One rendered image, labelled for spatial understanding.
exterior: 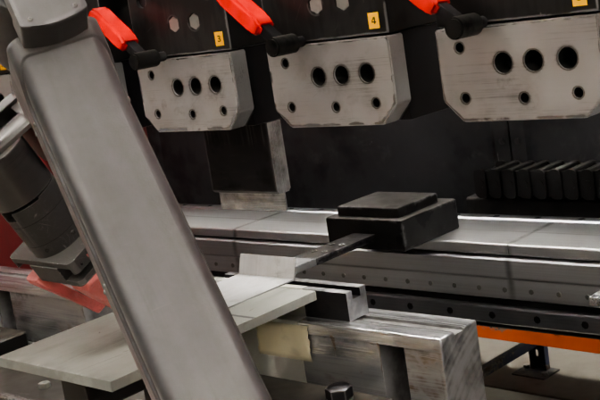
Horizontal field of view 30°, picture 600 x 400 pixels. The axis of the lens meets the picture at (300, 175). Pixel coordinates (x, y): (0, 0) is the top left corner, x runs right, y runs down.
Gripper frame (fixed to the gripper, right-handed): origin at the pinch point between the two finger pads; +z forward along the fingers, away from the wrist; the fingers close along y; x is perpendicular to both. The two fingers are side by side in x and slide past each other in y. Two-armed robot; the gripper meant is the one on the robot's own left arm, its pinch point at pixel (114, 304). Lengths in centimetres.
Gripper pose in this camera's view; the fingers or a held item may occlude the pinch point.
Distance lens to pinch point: 109.4
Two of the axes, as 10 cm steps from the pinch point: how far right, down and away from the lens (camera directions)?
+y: -7.1, -0.1, 7.1
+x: -5.3, 6.7, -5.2
